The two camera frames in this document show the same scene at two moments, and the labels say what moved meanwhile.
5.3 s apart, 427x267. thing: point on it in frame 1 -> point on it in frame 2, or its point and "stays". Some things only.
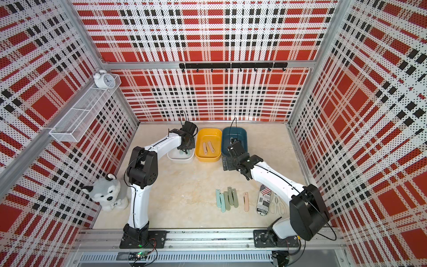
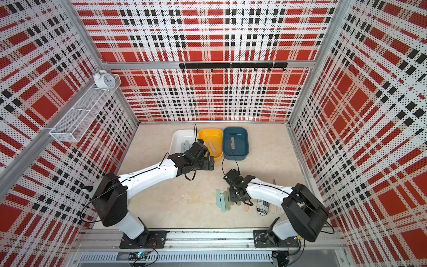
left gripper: (191, 147) -> (206, 166)
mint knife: (218, 203) stays
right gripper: (228, 160) -> (232, 197)
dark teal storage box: (239, 133) stays
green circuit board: (139, 256) stays
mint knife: (223, 208) stays
